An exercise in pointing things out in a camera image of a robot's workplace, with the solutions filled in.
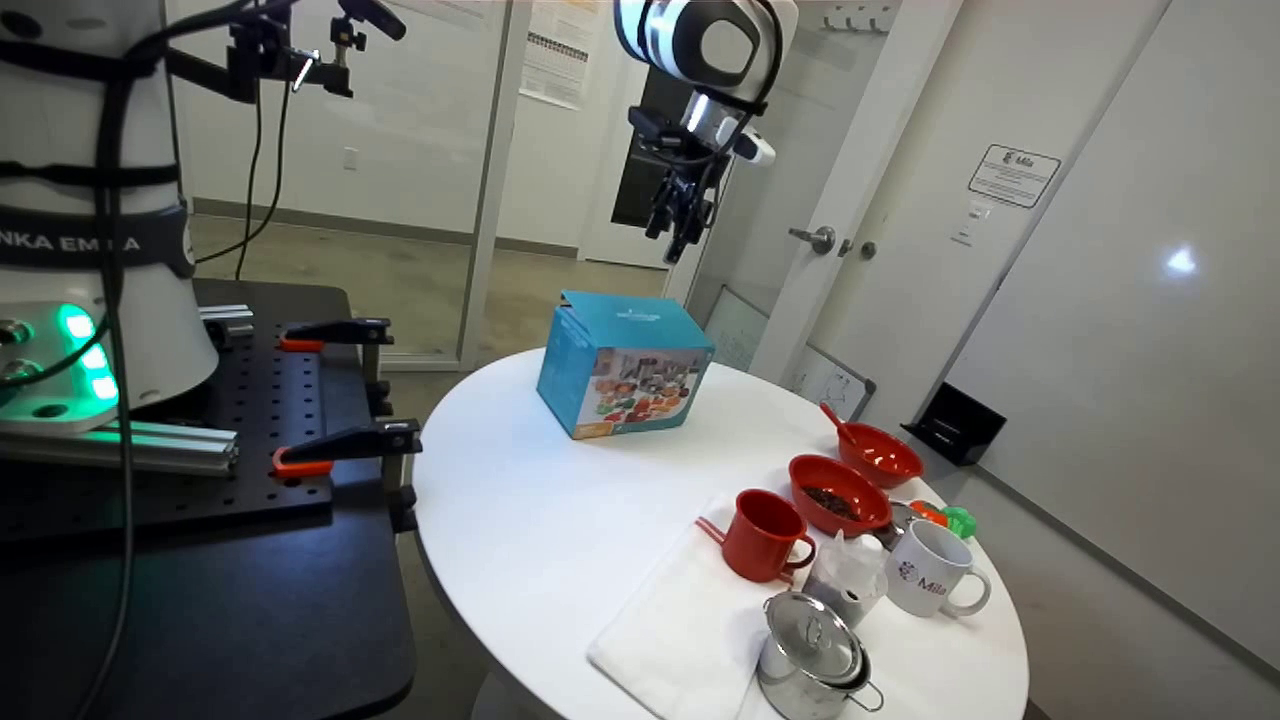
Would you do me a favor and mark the white light switch plate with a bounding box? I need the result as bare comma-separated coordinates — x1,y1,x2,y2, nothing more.
818,0,898,35

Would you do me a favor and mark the large black clamp orange handle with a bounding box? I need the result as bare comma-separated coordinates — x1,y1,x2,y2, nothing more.
267,416,429,532

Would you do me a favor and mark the large wall whiteboard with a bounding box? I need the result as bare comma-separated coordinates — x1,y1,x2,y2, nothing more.
932,0,1280,674

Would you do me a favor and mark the thin black camera cable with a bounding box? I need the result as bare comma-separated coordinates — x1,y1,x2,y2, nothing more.
192,70,301,271

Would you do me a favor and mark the white cutting board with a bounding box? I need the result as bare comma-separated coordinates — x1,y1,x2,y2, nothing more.
585,511,804,720

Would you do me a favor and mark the green and orange toy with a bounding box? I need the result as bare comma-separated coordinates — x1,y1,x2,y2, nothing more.
906,497,981,544

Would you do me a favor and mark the red bowl with dark contents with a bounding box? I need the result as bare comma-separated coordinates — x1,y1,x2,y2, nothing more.
784,452,897,539

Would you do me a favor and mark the white door sign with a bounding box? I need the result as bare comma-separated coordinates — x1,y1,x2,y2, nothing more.
962,138,1066,213

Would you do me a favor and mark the silver door handle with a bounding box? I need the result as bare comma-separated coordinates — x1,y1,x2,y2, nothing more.
784,221,839,260

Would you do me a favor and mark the black camera on mount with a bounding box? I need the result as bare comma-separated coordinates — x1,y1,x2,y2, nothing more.
220,0,412,102

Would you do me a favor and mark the black perforated breadboard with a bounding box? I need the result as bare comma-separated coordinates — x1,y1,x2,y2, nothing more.
0,277,393,544

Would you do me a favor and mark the small steel pot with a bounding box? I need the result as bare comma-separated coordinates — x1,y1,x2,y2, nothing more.
750,589,889,720

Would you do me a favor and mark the paper notice on glass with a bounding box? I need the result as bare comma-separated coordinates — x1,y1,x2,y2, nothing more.
517,33,597,111

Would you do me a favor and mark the white ceramic mug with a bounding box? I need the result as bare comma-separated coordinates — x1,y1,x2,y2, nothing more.
882,515,996,619

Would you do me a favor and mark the small leaning whiteboard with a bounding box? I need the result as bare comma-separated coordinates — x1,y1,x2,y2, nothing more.
790,339,881,424

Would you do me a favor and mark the blue cardboard box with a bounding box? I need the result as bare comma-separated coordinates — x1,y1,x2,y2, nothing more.
531,289,718,442

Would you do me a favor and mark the small black clamp orange handle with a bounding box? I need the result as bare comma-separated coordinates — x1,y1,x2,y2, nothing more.
277,316,399,403

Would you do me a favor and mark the silver metal rail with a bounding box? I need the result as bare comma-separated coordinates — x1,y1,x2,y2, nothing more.
0,416,245,480

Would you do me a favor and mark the black wall tray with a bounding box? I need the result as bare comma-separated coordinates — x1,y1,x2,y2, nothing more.
898,381,1010,466

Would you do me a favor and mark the thick black cable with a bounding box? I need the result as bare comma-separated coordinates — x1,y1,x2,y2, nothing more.
70,0,152,720

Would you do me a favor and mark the red plastic cup with handle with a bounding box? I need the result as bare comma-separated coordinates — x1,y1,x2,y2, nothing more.
690,484,818,589

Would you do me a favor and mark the clear glass cup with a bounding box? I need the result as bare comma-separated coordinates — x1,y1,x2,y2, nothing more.
804,529,890,626

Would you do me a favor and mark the red bowl with long handle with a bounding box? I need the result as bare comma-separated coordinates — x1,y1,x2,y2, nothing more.
816,398,929,490

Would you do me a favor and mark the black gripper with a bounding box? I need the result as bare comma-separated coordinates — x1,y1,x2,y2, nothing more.
614,70,779,268

